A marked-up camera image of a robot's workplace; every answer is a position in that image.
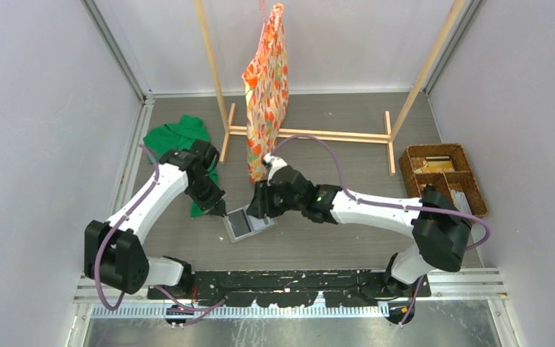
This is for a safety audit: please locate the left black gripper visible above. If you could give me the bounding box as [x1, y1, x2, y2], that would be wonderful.
[185, 174, 226, 218]

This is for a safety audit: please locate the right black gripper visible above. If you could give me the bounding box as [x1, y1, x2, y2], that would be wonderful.
[247, 179, 304, 220]

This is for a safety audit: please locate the white credit card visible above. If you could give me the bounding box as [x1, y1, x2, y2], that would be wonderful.
[249, 216, 275, 232]

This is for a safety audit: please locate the grey card holder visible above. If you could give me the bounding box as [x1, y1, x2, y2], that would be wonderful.
[224, 205, 277, 243]

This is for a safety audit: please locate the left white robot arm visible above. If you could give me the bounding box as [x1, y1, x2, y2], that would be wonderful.
[84, 140, 226, 299]

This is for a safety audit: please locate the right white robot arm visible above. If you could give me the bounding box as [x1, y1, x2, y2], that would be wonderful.
[246, 166, 471, 297]

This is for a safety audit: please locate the gold card in basket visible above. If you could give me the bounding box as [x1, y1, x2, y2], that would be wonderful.
[413, 156, 455, 174]

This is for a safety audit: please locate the wooden hanging rack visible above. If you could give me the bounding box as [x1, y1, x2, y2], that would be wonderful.
[194, 0, 466, 176]

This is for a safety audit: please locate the green cloth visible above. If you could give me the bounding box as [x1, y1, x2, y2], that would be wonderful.
[119, 116, 217, 227]

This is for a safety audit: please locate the orange patterned hanging cloth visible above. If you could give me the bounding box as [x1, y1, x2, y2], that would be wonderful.
[242, 3, 289, 182]

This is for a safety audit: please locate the brown wicker basket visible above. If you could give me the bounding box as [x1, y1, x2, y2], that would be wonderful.
[398, 144, 489, 218]

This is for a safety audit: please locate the white paper in basket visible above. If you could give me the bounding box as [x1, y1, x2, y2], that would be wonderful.
[450, 189, 473, 215]

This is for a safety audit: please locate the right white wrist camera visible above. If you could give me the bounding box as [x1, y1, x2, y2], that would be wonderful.
[262, 153, 289, 186]

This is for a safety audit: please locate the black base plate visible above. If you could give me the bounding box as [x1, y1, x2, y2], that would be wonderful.
[147, 270, 416, 308]

